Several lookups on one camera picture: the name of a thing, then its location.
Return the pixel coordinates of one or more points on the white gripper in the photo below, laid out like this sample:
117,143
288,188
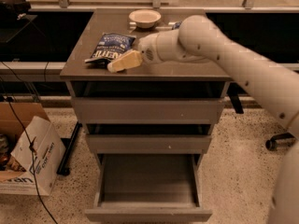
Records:
148,49

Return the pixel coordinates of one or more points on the blue Kettle chip bag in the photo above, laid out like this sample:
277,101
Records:
109,48

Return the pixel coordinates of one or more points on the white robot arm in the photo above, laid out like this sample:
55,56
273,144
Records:
273,86

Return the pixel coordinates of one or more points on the grey drawer cabinet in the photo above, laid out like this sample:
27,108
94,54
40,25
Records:
172,80

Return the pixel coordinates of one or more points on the grey top drawer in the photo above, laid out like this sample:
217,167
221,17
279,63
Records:
147,111

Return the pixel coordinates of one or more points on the grey middle drawer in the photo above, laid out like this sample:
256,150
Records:
148,144

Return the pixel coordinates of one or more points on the grey open bottom drawer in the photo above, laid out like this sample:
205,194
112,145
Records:
148,188

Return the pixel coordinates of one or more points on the black bag on desk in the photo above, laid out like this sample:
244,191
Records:
10,10

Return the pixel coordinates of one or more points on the white ceramic bowl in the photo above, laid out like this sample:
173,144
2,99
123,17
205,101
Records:
145,18

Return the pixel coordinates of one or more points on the blue soda can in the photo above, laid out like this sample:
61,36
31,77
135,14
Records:
176,25

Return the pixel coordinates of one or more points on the black desk leg right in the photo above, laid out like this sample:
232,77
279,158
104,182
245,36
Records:
233,94

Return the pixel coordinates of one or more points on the black desk leg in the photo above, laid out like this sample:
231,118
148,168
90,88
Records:
233,94
69,144

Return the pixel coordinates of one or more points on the black desk leg left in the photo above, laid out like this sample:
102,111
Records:
69,144

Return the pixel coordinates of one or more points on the open cardboard box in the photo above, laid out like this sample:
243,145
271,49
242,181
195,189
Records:
37,149

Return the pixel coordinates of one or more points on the black office chair base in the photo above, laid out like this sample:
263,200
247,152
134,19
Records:
272,143

